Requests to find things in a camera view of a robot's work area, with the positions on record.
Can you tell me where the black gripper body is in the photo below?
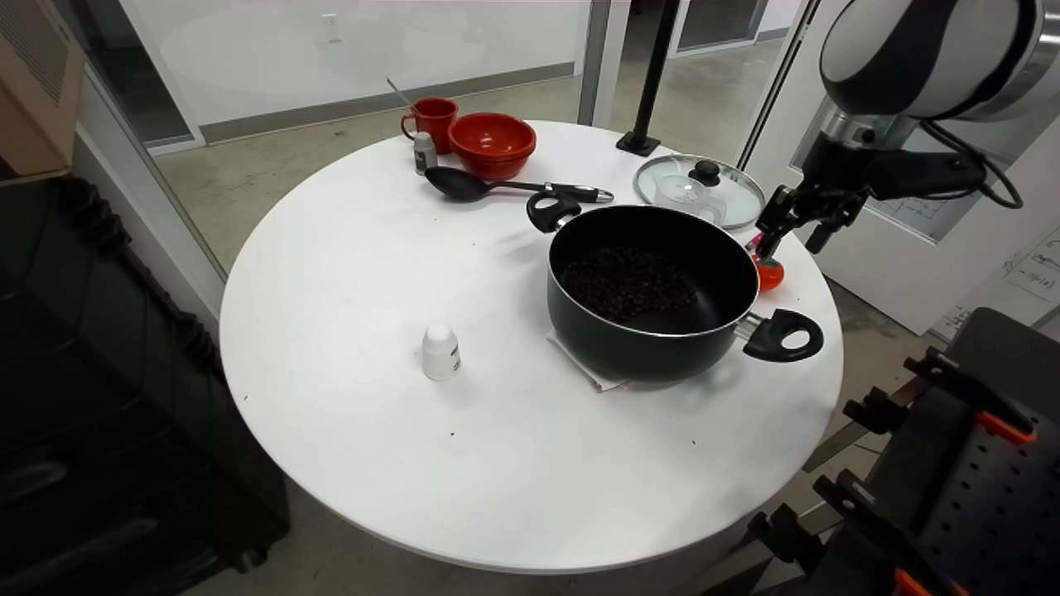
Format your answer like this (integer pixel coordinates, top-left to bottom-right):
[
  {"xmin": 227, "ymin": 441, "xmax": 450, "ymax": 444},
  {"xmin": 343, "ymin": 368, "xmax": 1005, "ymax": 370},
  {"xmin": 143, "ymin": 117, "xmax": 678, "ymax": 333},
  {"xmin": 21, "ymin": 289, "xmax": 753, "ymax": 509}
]
[{"xmin": 786, "ymin": 131, "xmax": 989, "ymax": 225}]

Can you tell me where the red tomato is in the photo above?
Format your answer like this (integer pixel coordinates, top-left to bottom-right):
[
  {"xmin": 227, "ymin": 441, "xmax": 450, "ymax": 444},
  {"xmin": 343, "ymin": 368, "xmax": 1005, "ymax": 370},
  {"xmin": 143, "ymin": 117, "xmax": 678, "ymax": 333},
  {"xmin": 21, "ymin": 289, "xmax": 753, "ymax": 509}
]
[{"xmin": 753, "ymin": 257, "xmax": 788, "ymax": 297}]

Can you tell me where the glass pot lid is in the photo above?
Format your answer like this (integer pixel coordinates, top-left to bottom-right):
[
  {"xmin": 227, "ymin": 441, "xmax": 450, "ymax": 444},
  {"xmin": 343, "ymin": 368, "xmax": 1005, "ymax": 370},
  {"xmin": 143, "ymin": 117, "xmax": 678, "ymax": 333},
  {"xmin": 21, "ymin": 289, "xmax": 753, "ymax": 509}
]
[{"xmin": 630, "ymin": 152, "xmax": 767, "ymax": 231}]

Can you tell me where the black cooking pot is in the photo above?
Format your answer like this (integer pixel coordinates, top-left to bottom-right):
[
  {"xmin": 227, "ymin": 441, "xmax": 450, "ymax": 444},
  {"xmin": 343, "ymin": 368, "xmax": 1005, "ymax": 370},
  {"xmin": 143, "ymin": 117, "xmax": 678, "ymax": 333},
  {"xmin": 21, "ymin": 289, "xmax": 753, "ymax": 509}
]
[{"xmin": 523, "ymin": 189, "xmax": 829, "ymax": 386}]

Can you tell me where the black pole with base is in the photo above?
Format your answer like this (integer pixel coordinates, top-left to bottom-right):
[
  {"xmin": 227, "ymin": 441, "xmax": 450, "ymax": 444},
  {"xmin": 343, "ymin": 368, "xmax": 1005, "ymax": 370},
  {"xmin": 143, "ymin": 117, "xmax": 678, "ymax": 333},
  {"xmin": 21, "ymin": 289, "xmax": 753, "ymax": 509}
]
[{"xmin": 611, "ymin": 0, "xmax": 682, "ymax": 158}]

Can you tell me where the white trivet mat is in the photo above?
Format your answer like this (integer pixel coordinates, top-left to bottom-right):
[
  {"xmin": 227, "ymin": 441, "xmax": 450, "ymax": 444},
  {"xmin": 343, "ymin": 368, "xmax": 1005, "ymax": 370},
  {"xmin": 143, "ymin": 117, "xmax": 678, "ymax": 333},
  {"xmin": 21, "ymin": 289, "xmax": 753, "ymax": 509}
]
[{"xmin": 545, "ymin": 329, "xmax": 631, "ymax": 397}]

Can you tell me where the black workbench with clamps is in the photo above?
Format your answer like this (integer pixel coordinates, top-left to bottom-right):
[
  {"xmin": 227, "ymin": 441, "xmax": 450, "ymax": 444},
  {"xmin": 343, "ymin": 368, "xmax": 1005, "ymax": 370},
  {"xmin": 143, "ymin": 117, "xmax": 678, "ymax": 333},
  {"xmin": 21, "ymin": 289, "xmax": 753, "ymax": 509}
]
[{"xmin": 744, "ymin": 305, "xmax": 1060, "ymax": 596}]

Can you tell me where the red bowl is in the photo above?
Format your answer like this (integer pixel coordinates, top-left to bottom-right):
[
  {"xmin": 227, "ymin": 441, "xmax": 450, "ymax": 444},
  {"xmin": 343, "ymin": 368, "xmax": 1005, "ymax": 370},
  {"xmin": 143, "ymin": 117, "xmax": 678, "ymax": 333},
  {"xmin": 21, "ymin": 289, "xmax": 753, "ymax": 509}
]
[{"xmin": 444, "ymin": 109, "xmax": 541, "ymax": 184}]

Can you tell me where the black ladle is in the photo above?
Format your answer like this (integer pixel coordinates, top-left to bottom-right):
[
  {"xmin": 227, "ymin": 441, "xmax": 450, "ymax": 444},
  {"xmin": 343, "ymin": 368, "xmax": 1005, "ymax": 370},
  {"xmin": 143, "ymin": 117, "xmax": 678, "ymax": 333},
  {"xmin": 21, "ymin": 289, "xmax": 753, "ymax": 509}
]
[{"xmin": 420, "ymin": 163, "xmax": 617, "ymax": 209}]

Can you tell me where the red mug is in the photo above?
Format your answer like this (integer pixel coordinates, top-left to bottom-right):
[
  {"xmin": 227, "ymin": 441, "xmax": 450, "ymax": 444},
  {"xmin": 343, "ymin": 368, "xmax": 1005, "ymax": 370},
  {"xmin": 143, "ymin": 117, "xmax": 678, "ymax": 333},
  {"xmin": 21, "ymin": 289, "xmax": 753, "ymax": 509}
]
[{"xmin": 397, "ymin": 98, "xmax": 460, "ymax": 158}]

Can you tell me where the small grey shaker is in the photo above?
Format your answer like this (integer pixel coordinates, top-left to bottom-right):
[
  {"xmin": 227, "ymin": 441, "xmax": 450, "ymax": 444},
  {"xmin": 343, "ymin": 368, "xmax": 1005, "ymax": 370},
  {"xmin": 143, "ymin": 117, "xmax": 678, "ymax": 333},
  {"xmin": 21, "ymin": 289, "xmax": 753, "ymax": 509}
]
[{"xmin": 409, "ymin": 131, "xmax": 440, "ymax": 175}]

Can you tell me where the small white bottle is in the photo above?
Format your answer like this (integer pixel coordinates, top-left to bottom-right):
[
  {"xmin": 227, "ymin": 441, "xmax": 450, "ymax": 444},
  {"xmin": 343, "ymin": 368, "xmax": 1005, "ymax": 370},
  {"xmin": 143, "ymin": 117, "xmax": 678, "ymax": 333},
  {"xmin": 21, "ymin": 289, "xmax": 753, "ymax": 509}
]
[{"xmin": 416, "ymin": 321, "xmax": 463, "ymax": 386}]

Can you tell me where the black cabinet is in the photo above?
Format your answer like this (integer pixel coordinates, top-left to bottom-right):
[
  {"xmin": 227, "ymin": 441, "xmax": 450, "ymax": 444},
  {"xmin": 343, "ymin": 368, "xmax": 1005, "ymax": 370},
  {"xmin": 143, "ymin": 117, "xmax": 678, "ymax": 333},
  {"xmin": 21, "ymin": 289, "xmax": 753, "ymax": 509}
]
[{"xmin": 0, "ymin": 175, "xmax": 293, "ymax": 596}]

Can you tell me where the wooden shelf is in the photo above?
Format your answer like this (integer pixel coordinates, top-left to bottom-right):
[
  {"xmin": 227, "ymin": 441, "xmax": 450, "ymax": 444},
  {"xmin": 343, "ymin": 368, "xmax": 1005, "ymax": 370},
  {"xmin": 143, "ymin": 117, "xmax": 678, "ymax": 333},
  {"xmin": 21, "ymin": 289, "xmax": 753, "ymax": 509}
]
[{"xmin": 0, "ymin": 0, "xmax": 86, "ymax": 184}]

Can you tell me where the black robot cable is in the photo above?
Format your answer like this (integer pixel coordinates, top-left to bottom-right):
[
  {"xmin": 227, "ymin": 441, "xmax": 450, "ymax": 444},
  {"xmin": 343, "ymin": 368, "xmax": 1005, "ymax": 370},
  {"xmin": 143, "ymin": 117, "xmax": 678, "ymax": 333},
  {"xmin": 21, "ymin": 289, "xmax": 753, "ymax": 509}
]
[{"xmin": 922, "ymin": 117, "xmax": 1025, "ymax": 213}]

